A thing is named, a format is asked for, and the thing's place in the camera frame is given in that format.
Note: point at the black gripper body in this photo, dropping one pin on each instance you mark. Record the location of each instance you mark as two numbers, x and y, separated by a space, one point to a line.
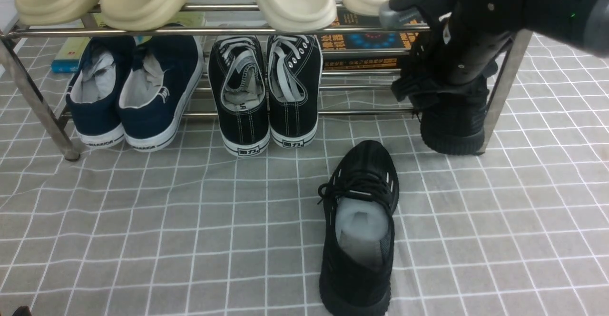
466 42

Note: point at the grey black gripper finger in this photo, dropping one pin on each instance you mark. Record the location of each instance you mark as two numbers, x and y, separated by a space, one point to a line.
395 13

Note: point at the black knit sneaker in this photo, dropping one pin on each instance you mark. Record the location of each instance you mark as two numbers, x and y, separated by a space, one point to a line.
453 116
357 261

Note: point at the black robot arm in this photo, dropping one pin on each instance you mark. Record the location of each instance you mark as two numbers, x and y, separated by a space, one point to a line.
582 24

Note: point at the silver metal shoe rack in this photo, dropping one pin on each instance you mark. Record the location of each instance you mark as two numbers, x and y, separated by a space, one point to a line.
55 125

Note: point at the black book orange text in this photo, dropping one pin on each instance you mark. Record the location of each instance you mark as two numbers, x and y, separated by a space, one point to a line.
366 40

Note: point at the black canvas sneaker right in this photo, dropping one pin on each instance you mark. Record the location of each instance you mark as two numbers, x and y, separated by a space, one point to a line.
294 71

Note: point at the black canvas sneaker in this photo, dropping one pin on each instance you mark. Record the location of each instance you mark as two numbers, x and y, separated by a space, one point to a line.
294 71
236 75

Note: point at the black canvas sneaker left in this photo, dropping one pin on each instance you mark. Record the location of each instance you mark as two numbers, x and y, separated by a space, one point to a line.
236 75

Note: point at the grey checked floor cloth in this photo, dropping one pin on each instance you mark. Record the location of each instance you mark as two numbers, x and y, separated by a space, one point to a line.
521 230

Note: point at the navy canvas shoe right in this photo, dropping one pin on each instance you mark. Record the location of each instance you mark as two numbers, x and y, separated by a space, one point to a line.
164 73

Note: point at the navy canvas shoe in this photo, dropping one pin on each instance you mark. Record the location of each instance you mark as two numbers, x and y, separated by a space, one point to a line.
94 90
164 73

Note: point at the navy canvas shoe left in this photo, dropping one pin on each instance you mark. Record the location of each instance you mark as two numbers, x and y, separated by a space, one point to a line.
94 90

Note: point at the yellow green book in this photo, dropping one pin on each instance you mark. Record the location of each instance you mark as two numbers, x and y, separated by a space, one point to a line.
68 58

